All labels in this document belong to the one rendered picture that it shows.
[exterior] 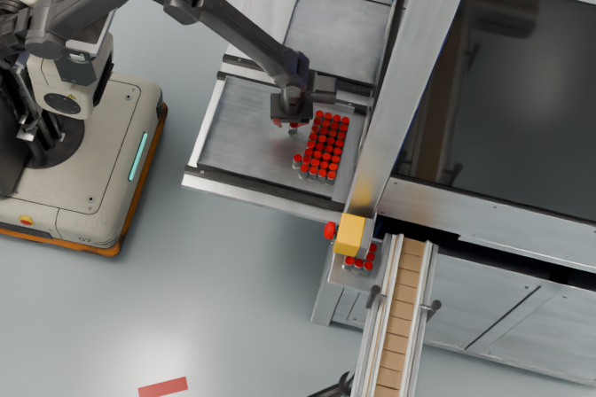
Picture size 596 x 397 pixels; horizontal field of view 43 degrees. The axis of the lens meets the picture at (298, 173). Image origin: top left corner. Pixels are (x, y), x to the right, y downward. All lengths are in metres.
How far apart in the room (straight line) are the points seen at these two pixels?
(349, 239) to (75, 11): 0.73
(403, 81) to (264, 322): 1.56
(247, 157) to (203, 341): 0.93
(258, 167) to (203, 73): 1.25
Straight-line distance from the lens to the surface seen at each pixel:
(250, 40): 1.49
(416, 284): 1.74
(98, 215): 2.50
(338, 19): 2.11
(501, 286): 1.98
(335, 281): 1.76
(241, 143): 1.89
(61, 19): 1.57
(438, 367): 2.68
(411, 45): 1.14
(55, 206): 2.54
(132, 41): 3.17
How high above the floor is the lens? 2.55
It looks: 64 degrees down
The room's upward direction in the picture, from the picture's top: 9 degrees clockwise
